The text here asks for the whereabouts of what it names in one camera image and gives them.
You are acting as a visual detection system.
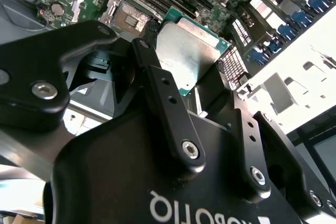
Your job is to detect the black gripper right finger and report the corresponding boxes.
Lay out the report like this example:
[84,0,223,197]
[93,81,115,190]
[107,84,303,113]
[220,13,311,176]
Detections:
[196,66,336,217]

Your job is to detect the silver CPU chip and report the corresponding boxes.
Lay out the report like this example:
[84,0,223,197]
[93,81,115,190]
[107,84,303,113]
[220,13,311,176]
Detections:
[154,5,232,97]

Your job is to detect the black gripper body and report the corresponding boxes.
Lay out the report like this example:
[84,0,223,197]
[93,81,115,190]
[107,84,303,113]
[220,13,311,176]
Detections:
[43,90,302,224]

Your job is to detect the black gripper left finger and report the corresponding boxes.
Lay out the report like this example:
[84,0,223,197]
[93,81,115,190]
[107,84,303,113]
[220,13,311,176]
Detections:
[0,20,207,175]

